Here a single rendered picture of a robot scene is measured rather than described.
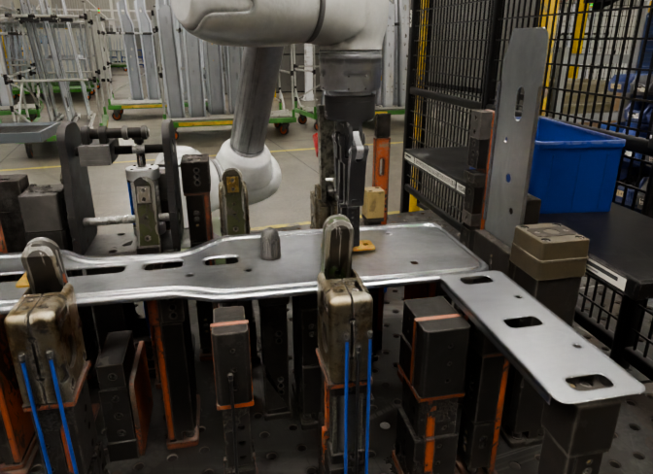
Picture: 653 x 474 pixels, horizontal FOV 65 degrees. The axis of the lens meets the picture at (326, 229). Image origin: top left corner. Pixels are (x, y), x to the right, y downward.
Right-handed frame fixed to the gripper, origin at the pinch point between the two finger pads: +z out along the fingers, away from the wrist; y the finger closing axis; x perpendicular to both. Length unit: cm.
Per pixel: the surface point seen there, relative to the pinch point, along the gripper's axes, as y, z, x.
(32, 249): 15.2, -5.1, -41.0
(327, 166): -14.6, -6.0, -0.3
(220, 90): -726, 38, -16
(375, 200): -10.9, -0.1, 7.8
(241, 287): 10.0, 4.7, -17.7
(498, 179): -1.6, -5.4, 26.6
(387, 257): 4.3, 4.7, 5.3
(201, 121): -676, 76, -45
